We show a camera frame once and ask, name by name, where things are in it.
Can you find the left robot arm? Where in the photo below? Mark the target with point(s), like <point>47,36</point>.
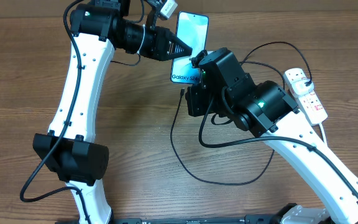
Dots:
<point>96,30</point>

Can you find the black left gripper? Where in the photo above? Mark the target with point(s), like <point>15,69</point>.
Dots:
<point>161,37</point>

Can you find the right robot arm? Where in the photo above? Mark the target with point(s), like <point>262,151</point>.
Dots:
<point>273,117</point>

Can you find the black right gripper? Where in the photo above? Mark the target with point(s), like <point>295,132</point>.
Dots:
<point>194,109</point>

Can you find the white charger plug adapter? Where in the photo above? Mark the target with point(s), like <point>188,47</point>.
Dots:
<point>301,88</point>

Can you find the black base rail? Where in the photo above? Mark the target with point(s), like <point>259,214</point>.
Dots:
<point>291,213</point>

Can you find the white power strip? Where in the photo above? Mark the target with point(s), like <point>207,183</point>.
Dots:
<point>309,104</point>

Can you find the blue Samsung Galaxy smartphone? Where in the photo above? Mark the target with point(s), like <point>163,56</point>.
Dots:
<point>192,29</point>

